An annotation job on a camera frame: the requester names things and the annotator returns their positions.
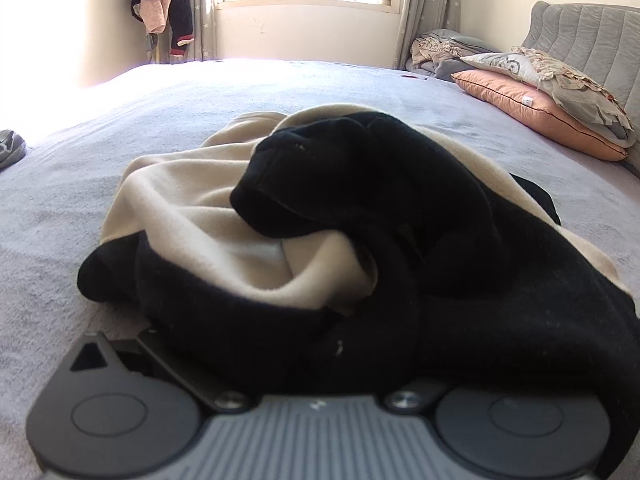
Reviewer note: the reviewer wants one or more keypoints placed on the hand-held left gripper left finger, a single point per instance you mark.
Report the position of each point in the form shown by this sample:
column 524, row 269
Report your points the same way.
column 200, row 389

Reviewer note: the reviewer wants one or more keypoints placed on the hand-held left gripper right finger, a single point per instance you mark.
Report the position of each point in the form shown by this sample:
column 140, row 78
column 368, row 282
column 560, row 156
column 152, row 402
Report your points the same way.
column 406, row 400

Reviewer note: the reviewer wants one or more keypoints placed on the beige and black sweatshirt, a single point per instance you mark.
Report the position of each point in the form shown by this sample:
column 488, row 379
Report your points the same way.
column 350, row 185

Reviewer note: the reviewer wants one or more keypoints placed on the crumpled grey garment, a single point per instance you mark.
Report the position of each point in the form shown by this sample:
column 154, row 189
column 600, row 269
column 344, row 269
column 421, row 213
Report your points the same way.
column 10, row 150

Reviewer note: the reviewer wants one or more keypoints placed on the pink pillow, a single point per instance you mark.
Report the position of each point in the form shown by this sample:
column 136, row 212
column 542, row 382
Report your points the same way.
column 525, row 105

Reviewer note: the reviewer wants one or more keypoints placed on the small red object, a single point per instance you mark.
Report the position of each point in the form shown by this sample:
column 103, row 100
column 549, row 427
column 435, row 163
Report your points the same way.
column 414, row 77

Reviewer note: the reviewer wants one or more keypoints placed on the grey bedding pile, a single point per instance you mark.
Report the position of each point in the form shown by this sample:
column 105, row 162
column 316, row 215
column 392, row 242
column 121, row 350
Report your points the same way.
column 450, row 67

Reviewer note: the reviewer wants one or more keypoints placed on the white printed pillow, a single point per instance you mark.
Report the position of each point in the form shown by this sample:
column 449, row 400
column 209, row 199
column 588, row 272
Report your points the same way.
column 500, row 65

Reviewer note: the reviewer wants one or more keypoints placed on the beige ruffled cloth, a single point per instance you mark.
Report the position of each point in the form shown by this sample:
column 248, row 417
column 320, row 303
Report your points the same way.
column 435, row 50

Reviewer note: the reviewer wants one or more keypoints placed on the grey patterned pillow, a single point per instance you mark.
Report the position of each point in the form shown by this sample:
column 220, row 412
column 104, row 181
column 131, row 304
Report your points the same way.
column 575, row 90

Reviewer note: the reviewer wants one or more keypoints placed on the hanging pink garment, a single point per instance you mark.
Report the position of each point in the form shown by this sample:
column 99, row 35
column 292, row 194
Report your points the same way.
column 152, row 15

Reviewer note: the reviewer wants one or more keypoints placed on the hanging dark jacket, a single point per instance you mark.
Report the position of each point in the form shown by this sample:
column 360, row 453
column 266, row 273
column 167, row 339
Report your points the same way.
column 180, row 5

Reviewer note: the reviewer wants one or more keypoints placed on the grey quilted headboard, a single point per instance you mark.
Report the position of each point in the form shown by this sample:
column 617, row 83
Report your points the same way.
column 585, row 30

